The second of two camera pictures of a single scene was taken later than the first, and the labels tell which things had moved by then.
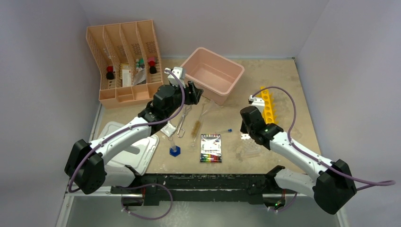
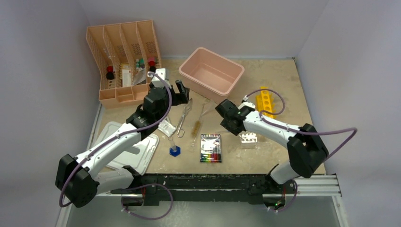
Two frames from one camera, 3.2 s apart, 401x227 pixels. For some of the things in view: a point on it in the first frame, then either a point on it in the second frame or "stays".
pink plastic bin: x=216 y=75 stays
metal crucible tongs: x=180 y=131 stays
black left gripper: x=192 y=94 -> x=179 y=98
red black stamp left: x=110 y=73 stays
